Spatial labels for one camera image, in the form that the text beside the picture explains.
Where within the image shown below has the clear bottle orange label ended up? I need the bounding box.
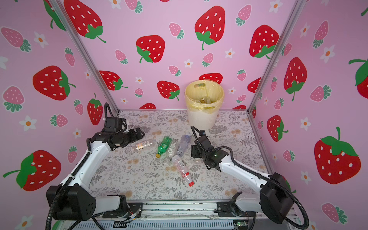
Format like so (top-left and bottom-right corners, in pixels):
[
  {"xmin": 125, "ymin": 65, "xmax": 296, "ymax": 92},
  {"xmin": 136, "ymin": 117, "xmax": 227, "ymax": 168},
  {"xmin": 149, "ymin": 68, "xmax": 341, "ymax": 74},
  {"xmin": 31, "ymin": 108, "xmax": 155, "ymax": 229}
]
[{"xmin": 133, "ymin": 139, "xmax": 155, "ymax": 152}]

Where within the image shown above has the green bottle yellow cap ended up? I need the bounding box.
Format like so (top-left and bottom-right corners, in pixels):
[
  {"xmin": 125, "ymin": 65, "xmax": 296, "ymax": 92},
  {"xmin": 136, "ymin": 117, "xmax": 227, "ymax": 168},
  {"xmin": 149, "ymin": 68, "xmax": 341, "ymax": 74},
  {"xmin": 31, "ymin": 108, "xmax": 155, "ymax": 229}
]
[{"xmin": 156, "ymin": 136, "xmax": 172, "ymax": 158}]

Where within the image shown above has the clear bottle red cap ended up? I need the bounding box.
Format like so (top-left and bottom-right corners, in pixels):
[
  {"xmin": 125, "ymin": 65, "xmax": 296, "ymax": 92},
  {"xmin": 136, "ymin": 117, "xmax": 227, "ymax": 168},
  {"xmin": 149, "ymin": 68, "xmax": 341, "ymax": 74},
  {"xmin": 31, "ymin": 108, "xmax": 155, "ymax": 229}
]
[{"xmin": 172, "ymin": 155, "xmax": 195, "ymax": 187}]

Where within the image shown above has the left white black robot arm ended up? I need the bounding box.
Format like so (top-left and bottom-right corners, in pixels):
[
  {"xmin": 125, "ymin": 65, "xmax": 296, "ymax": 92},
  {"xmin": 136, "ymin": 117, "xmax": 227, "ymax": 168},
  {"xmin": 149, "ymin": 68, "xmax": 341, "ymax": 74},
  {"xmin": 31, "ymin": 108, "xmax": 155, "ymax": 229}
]
[{"xmin": 45, "ymin": 117, "xmax": 145, "ymax": 230}]

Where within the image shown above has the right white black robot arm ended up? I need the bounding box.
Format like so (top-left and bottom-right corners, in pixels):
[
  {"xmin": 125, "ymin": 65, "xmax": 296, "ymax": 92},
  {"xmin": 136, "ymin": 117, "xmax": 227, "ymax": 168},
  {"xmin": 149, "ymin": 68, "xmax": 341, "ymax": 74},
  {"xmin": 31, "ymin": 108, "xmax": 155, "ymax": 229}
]
[{"xmin": 194, "ymin": 135, "xmax": 310, "ymax": 230}]

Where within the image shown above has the white bin with yellow liner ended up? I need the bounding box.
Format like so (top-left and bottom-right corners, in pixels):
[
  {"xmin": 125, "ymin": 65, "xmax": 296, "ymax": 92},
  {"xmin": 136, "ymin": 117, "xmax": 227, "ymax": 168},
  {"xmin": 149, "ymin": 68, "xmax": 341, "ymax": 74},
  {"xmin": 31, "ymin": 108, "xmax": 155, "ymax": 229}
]
[{"xmin": 185, "ymin": 80, "xmax": 225, "ymax": 130}]

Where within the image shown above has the clear bluish bottle upright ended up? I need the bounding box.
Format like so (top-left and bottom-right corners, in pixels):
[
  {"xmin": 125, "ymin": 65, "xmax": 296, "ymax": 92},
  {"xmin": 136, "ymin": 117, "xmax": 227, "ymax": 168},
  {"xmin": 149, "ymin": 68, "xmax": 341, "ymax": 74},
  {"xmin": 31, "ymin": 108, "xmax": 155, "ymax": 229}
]
[{"xmin": 177, "ymin": 135, "xmax": 191, "ymax": 157}]

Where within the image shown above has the clear bottle white label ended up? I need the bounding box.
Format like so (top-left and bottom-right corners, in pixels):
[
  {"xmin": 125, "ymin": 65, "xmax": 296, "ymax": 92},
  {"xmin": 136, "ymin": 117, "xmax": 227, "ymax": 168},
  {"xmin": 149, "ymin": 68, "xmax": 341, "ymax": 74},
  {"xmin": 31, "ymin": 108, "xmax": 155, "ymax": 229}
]
[{"xmin": 163, "ymin": 141, "xmax": 177, "ymax": 166}]

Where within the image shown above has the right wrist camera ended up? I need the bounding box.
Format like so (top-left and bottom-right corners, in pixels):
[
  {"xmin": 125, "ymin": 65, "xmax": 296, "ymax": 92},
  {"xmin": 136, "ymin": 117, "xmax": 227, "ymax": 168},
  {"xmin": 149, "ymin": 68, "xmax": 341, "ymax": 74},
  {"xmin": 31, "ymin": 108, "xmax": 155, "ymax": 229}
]
[{"xmin": 198, "ymin": 130, "xmax": 207, "ymax": 138}]

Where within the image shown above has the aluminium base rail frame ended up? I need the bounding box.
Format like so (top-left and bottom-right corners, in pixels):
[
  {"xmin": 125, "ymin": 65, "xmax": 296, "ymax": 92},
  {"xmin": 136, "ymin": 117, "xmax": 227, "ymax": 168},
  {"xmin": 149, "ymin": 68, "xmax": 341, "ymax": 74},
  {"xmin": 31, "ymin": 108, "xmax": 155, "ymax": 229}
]
[{"xmin": 53, "ymin": 200, "xmax": 294, "ymax": 230}]

